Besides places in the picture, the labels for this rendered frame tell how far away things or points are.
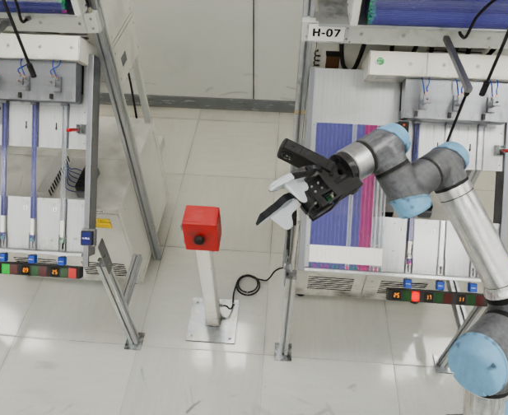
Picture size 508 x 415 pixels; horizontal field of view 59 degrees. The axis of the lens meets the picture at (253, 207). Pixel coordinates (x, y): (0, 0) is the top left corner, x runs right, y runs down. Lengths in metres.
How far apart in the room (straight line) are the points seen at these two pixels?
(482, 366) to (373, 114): 0.93
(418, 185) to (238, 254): 1.69
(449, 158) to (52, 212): 1.33
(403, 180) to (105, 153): 1.62
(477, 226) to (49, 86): 1.34
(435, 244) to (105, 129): 1.64
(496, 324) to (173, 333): 1.58
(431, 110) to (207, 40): 1.98
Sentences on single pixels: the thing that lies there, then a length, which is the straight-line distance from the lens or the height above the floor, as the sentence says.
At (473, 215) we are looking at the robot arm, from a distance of 1.07.
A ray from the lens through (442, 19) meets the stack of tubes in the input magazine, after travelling 1.58.
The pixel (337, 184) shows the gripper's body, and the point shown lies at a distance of 0.88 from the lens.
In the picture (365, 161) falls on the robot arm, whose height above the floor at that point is 1.44.
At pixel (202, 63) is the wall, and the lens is 3.38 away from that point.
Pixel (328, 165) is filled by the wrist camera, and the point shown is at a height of 1.44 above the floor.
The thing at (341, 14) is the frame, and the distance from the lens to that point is 1.59.
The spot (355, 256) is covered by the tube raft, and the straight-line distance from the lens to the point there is 1.62.
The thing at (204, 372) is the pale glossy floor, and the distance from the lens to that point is 2.21.
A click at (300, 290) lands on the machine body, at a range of 2.29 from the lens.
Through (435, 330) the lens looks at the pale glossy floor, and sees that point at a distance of 2.45.
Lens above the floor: 2.02
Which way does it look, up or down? 47 degrees down
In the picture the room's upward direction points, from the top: straight up
